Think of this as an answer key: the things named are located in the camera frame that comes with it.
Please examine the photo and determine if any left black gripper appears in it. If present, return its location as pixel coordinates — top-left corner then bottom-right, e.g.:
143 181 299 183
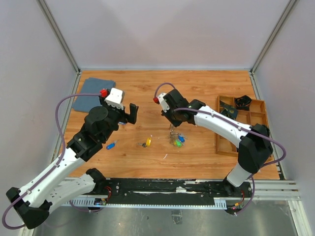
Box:
99 94 138 142

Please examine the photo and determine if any large metal keyring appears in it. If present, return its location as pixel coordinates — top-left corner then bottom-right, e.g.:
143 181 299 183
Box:
169 124 179 145

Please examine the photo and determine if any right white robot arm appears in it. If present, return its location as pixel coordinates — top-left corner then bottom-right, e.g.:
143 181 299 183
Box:
154 89 273 197

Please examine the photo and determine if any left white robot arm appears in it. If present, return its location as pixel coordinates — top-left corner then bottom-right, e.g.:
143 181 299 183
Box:
6 103 139 229

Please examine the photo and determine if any blue folded cloth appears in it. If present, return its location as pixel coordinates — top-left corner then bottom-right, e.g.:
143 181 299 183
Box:
71 77 117 115

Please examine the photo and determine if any rolled dark patterned tie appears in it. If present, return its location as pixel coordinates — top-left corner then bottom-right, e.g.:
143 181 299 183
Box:
220 100 238 120

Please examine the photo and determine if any rolled dark tie top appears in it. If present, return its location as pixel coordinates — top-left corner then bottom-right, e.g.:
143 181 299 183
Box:
234 95 252 111

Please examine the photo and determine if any wooden compartment tray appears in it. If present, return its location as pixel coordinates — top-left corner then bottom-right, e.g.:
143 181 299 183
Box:
215 95 269 157

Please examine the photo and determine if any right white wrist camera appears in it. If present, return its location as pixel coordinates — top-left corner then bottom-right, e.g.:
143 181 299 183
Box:
157 93 170 113

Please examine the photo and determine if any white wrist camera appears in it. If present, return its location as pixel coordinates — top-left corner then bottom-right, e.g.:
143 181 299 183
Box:
105 88 125 110
157 93 170 113

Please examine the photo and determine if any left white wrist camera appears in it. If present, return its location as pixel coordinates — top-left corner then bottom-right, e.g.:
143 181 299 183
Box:
105 88 125 110

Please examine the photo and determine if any blue tag key on ring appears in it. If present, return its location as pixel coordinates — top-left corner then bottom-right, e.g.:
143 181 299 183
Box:
178 134 185 143

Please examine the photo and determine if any green tag key on ring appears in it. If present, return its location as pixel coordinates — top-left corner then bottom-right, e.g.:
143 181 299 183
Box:
177 140 183 148

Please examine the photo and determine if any left aluminium frame post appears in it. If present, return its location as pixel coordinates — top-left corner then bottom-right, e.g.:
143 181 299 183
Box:
36 0 81 74

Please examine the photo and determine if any aluminium frame post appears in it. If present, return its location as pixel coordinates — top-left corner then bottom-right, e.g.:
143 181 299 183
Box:
250 0 300 74
36 0 81 74

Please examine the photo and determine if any black mounting base rail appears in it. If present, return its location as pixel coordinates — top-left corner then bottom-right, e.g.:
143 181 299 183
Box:
86 178 252 207

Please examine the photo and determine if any grey slotted cable duct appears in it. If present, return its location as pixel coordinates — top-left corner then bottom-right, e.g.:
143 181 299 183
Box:
59 196 227 210

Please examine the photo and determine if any right aluminium frame post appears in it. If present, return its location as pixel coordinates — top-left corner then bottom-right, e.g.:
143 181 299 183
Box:
250 0 300 74

